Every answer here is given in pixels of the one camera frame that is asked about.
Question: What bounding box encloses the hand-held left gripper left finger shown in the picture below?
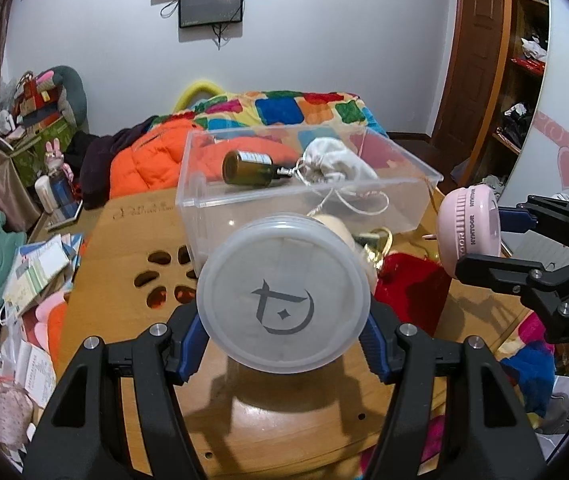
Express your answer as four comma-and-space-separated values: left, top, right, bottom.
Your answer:
24, 304, 211, 480

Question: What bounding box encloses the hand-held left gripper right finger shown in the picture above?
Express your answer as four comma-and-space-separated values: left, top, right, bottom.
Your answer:
360, 306, 547, 480

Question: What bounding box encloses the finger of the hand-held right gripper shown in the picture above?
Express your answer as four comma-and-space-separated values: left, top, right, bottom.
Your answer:
454, 252, 569, 307
497, 194, 569, 242

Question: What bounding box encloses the pink round handheld device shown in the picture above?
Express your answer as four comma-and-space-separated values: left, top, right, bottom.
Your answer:
437, 186, 503, 274

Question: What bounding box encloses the red velvet pouch gold top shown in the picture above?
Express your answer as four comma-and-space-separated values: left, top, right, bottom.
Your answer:
358, 227, 453, 334

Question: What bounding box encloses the round plastic jar with lid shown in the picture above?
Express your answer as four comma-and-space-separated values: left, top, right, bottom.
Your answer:
195, 212, 372, 375

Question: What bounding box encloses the clear plastic storage box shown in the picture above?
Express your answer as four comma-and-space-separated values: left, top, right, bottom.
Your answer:
175, 122, 444, 279

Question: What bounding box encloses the white panel with pink hearts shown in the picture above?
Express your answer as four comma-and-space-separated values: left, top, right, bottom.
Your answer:
504, 0, 569, 211

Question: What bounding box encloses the wooden desk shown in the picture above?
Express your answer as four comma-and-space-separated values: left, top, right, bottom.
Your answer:
57, 187, 535, 467

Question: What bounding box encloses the wooden shelf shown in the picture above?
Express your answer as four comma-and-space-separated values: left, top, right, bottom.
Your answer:
491, 0, 551, 157

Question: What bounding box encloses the brown wooden door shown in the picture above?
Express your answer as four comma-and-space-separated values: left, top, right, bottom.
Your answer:
431, 0, 518, 149

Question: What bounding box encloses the pile of books and papers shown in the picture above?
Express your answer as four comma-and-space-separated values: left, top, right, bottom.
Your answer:
2, 232, 88, 317

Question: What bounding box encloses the brown glass bottle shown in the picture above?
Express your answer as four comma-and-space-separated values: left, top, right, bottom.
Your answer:
222, 150, 298, 187

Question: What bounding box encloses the orange down jacket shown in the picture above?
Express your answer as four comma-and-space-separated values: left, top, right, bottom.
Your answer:
109, 117, 296, 202

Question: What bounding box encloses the pink dotted pouch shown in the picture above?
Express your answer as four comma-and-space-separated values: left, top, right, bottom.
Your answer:
0, 374, 36, 449

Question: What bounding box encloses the dark purple cloth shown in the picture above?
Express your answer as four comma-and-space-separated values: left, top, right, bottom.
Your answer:
67, 127, 161, 211

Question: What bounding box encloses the white bottle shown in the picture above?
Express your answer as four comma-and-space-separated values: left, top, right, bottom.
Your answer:
35, 175, 58, 214

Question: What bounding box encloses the pink bunny figure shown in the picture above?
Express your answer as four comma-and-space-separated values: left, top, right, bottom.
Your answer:
44, 139, 74, 177

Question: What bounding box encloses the yellow plush cushion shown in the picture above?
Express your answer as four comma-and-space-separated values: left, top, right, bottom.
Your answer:
174, 79, 226, 112

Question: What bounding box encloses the pile of gift boxes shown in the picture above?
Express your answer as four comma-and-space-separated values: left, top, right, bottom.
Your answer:
0, 72, 80, 188

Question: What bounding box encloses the grey cushion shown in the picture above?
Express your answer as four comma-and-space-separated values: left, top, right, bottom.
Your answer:
51, 65, 88, 127

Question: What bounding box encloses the white drawstring pouch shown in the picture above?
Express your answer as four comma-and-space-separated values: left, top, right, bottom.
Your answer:
295, 137, 391, 217

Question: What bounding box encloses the black monitor cable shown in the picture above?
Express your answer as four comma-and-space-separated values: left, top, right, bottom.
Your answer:
211, 22, 231, 51

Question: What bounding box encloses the small black wall monitor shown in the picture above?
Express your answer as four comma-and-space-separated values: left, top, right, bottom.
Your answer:
178, 0, 244, 29

